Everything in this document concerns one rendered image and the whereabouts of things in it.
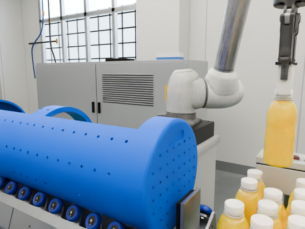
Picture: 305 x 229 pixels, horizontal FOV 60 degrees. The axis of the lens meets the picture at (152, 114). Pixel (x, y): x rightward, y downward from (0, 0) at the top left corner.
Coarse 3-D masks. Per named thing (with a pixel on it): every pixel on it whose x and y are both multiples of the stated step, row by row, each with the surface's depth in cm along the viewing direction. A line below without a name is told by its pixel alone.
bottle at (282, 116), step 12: (276, 108) 61; (288, 108) 60; (276, 120) 61; (288, 120) 60; (276, 132) 61; (288, 132) 60; (264, 144) 65; (276, 144) 61; (288, 144) 61; (264, 156) 65; (276, 156) 62; (288, 156) 61
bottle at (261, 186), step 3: (258, 180) 70; (261, 180) 70; (258, 183) 70; (261, 183) 70; (258, 186) 69; (261, 186) 70; (264, 186) 70; (258, 189) 69; (261, 189) 69; (261, 192) 69; (261, 195) 69; (261, 198) 69
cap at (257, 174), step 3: (249, 171) 71; (252, 171) 71; (255, 171) 71; (258, 171) 71; (261, 171) 71; (249, 174) 71; (252, 174) 70; (255, 174) 70; (258, 174) 70; (261, 174) 70; (252, 177) 70; (255, 177) 70; (258, 177) 70; (261, 177) 70
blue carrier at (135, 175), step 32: (0, 128) 84; (32, 128) 76; (64, 128) 71; (96, 128) 66; (128, 128) 62; (160, 128) 59; (0, 160) 82; (32, 160) 73; (64, 160) 66; (96, 160) 61; (128, 160) 56; (160, 160) 58; (192, 160) 74; (64, 192) 69; (96, 192) 61; (128, 192) 55; (160, 192) 59; (128, 224) 63; (160, 224) 60
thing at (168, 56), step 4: (168, 52) 253; (172, 52) 251; (176, 52) 250; (180, 52) 250; (160, 56) 257; (164, 56) 255; (168, 56) 254; (172, 56) 252; (176, 56) 250; (180, 56) 251
